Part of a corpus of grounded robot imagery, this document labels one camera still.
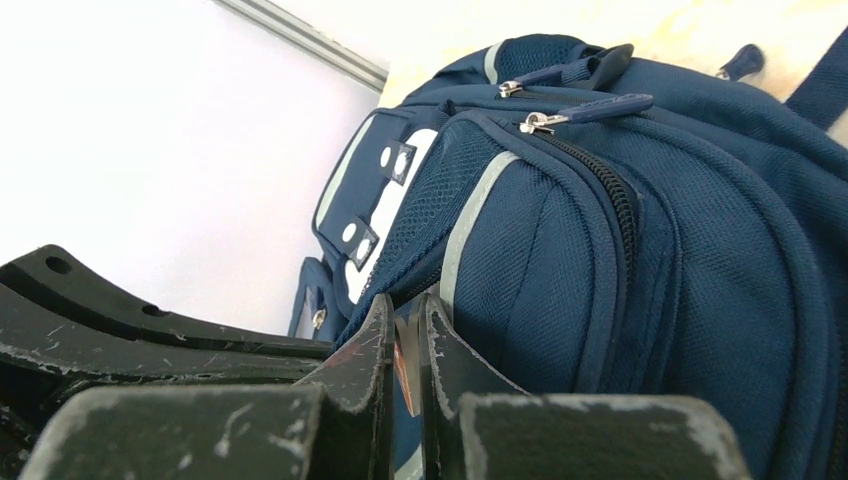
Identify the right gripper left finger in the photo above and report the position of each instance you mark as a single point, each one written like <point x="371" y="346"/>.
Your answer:
<point x="335" y="423"/>

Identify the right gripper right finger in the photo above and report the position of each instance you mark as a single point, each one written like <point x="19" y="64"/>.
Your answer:
<point x="477" y="424"/>

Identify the small orange eraser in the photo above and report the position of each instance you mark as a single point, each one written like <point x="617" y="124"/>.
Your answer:
<point x="407" y="362"/>

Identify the navy blue student backpack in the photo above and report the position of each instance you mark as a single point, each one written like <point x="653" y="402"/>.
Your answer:
<point x="600" y="223"/>

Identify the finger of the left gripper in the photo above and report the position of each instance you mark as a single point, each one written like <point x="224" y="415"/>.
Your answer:
<point x="47" y="358"/>
<point x="53" y="279"/>

